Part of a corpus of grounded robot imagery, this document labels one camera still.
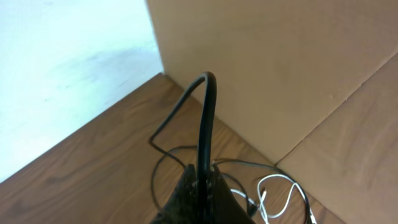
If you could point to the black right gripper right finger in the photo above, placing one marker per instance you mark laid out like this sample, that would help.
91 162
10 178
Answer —
223 208

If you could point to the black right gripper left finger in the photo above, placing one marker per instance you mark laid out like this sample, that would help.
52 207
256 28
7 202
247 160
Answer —
181 207

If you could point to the brown cardboard side panel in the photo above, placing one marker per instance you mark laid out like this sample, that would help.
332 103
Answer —
311 84

